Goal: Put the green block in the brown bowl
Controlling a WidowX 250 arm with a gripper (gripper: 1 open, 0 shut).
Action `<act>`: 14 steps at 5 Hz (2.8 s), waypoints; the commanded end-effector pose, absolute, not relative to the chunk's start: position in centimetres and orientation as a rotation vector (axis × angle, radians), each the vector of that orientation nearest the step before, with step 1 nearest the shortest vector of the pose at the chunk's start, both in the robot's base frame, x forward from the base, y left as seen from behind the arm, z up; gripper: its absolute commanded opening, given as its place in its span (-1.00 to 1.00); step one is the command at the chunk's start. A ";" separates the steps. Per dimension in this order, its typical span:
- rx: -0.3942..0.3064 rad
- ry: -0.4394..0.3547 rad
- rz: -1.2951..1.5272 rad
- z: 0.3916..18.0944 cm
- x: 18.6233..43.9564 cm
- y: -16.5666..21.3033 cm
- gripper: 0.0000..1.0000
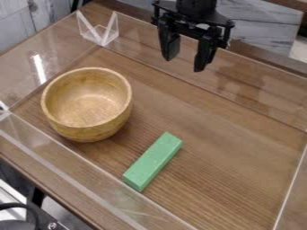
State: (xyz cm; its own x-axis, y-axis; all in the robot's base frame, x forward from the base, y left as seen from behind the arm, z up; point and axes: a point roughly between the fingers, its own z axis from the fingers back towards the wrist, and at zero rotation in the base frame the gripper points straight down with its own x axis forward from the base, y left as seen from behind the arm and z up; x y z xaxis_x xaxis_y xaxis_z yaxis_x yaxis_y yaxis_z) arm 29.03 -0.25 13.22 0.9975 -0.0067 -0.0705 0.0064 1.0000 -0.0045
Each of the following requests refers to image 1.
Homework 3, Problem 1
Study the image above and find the brown wooden bowl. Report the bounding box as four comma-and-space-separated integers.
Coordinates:
41, 67, 134, 143

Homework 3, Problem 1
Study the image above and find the green rectangular block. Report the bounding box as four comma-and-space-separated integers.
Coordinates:
123, 132, 183, 192

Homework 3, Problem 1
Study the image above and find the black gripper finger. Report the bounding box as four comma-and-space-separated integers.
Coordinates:
195, 35, 219, 72
159, 22, 182, 61

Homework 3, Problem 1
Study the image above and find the clear acrylic tray wall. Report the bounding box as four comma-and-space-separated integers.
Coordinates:
0, 4, 307, 230

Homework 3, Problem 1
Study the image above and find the black cable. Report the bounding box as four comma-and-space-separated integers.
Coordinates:
0, 202, 41, 230

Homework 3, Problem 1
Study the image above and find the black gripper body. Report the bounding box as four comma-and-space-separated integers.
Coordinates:
152, 0, 235, 49

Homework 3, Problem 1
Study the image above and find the black metal table bracket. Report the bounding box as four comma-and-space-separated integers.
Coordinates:
27, 187, 69, 230

